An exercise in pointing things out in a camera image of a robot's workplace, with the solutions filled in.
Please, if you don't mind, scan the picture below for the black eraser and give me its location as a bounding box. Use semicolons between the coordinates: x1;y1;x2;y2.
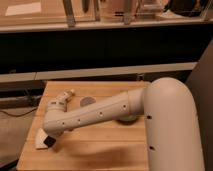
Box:
44;136;56;147

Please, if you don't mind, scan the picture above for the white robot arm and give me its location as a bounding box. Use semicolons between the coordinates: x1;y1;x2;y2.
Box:
43;77;205;171

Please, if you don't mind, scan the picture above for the white sponge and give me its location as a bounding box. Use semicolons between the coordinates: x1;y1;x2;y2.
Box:
35;128;48;150

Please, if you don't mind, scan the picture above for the white plastic bottle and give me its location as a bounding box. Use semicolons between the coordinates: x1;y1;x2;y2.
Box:
55;89;75;102

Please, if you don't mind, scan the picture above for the green bowl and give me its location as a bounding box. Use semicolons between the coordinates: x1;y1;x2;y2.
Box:
118;115;138;122

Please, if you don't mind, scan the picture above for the white paper sheet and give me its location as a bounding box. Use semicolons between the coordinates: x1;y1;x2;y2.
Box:
5;2;41;16

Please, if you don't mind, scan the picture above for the black floor cable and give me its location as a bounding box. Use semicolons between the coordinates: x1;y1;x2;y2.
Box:
0;107;38;118

